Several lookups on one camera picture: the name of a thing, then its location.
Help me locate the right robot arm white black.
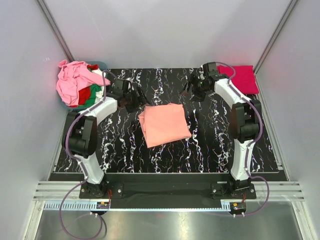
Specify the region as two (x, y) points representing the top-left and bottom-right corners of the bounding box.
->
(180, 62), (263, 199)

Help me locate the light pink t-shirt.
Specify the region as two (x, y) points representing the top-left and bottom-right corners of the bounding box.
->
(56, 60), (111, 107)

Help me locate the teal laundry basket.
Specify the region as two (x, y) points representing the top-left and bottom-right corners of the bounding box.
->
(58, 61), (108, 111)

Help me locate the right corner aluminium post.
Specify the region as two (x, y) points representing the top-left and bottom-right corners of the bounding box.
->
(253, 0), (300, 75)

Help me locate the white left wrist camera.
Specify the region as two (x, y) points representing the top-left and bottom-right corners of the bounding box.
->
(126, 77), (134, 92)

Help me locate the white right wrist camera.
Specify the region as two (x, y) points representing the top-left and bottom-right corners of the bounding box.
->
(199, 72), (205, 80)

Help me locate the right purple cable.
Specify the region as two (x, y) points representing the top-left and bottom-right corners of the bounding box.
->
(214, 61), (270, 217)

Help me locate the folded magenta t-shirt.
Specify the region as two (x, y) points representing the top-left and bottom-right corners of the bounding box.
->
(231, 65), (259, 95)

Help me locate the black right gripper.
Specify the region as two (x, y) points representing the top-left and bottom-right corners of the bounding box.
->
(179, 73), (210, 103)

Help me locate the aluminium frame rail front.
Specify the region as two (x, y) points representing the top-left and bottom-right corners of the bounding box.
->
(33, 181), (304, 212)

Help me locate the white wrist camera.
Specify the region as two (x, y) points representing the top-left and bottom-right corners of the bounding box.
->
(126, 77), (134, 92)
(199, 72), (205, 80)

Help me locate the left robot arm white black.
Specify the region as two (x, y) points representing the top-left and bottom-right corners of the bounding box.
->
(61, 79), (150, 198)

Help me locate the white garment in basket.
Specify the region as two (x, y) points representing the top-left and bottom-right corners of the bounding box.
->
(92, 69), (105, 101)

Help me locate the salmon orange t-shirt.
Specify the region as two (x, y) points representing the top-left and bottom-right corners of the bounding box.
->
(138, 103), (192, 148)

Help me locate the red garment in basket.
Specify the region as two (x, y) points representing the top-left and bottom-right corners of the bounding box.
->
(78, 64), (99, 106)

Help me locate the purple cable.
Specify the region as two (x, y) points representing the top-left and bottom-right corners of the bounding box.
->
(214, 61), (270, 217)
(59, 69), (116, 238)

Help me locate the left corner aluminium post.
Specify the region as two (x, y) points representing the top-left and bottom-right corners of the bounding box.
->
(35, 0), (75, 62)

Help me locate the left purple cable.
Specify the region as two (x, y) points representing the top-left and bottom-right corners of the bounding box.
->
(59, 69), (116, 238)

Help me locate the green garment in basket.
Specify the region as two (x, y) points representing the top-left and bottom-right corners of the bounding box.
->
(85, 84), (104, 107)

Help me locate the corner aluminium post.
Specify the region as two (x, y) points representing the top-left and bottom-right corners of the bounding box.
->
(253, 0), (300, 75)
(35, 0), (75, 62)

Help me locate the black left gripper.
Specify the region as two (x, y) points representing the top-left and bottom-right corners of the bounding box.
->
(123, 86), (151, 114)

